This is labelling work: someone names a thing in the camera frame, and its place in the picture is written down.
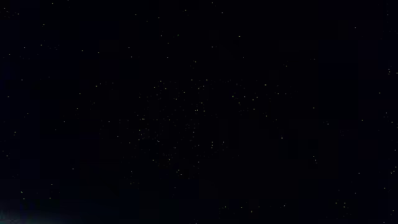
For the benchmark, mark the navy blue shorts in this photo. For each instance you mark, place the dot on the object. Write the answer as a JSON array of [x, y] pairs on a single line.
[[198, 111]]

